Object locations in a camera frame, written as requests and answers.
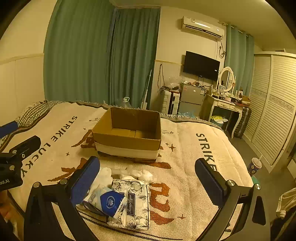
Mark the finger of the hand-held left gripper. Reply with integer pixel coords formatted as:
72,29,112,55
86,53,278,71
0,121,19,138
9,136,42,163

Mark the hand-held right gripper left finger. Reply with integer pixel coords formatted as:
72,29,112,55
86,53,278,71
24,156,101,241

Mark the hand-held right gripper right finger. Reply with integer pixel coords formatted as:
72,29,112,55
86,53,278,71
195,158,271,241

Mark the white tissue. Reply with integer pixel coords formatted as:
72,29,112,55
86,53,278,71
98,167,114,186
131,169,157,184

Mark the blue and white tissue pack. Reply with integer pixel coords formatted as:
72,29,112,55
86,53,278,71
83,184,128,219

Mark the floral tissue pack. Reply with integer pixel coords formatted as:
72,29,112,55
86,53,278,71
107,178,151,231

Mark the brown cardboard box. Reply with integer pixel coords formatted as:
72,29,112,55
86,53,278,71
92,107,162,164

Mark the checkered pillow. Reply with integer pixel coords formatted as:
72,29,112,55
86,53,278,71
15,100,55,128

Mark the cream printed blanket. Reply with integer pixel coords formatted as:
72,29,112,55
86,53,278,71
0,100,254,241

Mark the paper cup with straw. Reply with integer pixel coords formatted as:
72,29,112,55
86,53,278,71
247,156,263,180

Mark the small bin under table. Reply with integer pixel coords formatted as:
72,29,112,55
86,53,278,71
210,115,228,128

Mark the dark suitcase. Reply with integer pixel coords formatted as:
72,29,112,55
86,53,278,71
233,105,252,139

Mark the pale hanging cloth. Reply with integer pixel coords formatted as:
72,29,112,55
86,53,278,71
276,187,296,219

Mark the white dressing table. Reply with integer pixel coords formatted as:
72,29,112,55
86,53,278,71
203,93,246,138

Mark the grey small fridge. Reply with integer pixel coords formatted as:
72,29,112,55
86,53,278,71
178,83,207,118

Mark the clear water bottle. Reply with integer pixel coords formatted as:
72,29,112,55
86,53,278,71
120,97,133,109

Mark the white drawer unit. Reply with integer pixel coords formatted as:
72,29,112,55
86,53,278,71
162,89,181,115

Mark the white louvred wardrobe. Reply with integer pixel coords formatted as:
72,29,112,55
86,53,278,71
242,51,296,173

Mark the oval white mirror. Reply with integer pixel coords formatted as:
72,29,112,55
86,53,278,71
218,66,235,92

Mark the white mop pole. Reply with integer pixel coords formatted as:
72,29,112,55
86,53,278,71
141,70,153,110

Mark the wide green curtain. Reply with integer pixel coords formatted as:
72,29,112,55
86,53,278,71
43,0,161,110

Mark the narrow green curtain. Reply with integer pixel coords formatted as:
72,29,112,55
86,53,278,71
225,24,255,96

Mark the white air conditioner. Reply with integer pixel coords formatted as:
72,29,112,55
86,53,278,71
180,16,226,40

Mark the black wall television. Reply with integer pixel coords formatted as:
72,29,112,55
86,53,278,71
183,51,221,81

